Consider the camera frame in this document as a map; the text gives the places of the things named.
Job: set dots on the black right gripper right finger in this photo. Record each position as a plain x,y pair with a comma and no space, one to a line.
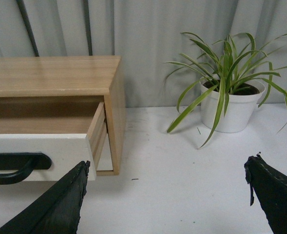
270,187

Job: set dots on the grey curtain backdrop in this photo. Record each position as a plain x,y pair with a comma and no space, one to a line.
148,34

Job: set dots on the black drawer handle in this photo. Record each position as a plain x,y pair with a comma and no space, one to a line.
16,167

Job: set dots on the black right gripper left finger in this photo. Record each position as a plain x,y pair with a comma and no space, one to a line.
57,211

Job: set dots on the white front wooden drawer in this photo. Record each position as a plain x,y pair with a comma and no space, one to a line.
67,133

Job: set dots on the green spider plant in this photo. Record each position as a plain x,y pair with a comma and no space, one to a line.
227,74

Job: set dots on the white plant pot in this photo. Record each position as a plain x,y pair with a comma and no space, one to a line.
239,111

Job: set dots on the light wooden drawer cabinet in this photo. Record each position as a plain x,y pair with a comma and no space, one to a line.
72,79

